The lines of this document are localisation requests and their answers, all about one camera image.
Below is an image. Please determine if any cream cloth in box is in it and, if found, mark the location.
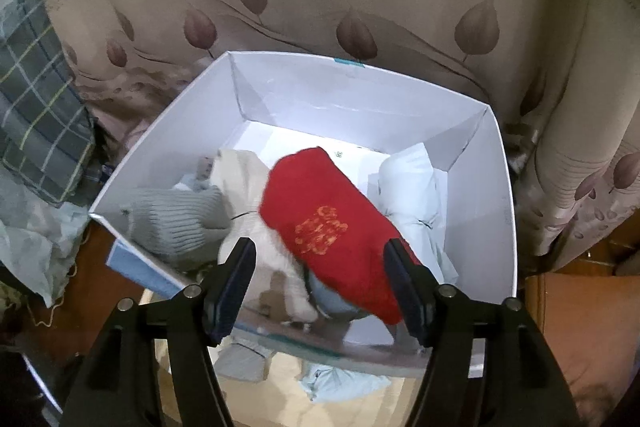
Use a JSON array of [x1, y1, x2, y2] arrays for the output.
[[196, 148, 318, 324]]

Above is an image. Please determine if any red underwear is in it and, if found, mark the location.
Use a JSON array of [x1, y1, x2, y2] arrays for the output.
[[259, 147, 418, 325]]

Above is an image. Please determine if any grey knit garment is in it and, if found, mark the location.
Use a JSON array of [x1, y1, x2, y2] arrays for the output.
[[120, 186, 231, 271]]

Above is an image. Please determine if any grey plaid fabric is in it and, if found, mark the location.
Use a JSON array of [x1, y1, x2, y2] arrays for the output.
[[1, 0, 96, 206]]

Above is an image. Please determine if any blue checked cloth cover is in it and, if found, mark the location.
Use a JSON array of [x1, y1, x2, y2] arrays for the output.
[[106, 239, 186, 298]]

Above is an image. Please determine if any wooden drawer grey front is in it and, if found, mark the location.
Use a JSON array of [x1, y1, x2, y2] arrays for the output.
[[218, 353, 420, 426]]

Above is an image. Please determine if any white XINCCI shoe box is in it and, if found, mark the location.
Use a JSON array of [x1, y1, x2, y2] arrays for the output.
[[90, 52, 518, 377]]

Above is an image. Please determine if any light blue underwear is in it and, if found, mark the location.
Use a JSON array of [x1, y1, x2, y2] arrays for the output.
[[305, 269, 370, 322]]

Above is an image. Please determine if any wooden bed frame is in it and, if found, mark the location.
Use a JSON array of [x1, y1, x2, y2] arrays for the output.
[[520, 215, 639, 426]]

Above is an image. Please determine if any pale blue crumpled garment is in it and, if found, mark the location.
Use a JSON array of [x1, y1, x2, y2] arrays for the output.
[[298, 362, 392, 403]]

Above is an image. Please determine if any beige leaf pattern curtain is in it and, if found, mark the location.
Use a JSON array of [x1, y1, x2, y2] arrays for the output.
[[46, 0, 639, 260]]

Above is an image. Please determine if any grey honeycomb rolled underwear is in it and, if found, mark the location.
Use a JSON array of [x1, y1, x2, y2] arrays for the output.
[[214, 338, 274, 384]]

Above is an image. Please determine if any light blue garment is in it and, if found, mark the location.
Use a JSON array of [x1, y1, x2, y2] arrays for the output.
[[376, 143, 459, 284]]

